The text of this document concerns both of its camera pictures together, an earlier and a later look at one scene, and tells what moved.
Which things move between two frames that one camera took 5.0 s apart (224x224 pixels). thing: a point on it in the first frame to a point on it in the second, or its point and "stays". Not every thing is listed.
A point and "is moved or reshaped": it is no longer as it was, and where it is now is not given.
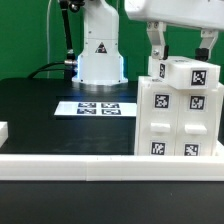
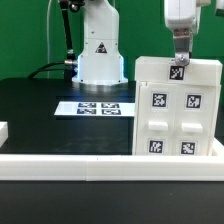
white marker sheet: [96, 109] stays
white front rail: [108, 168] stays
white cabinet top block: [185, 74] is moved or reshaped
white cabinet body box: [177, 121] stays
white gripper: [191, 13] to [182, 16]
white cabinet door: [156, 118] stays
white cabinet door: [196, 122] is moved or reshaped
